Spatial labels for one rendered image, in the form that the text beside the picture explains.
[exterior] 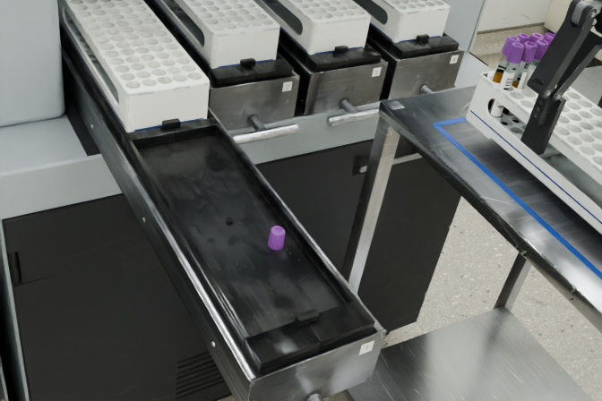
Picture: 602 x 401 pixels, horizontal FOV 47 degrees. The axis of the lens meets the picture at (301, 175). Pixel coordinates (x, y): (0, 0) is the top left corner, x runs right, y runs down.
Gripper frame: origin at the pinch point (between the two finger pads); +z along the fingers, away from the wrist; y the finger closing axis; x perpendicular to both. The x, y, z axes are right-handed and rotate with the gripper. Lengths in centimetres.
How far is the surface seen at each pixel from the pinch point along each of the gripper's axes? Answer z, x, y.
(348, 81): 11.2, 31.3, -8.9
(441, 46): 7.9, 32.7, 8.1
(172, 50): 3.0, 31.2, -36.0
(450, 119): 7.6, 14.1, -4.4
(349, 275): 37.7, 18.0, -11.0
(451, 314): 90, 38, 42
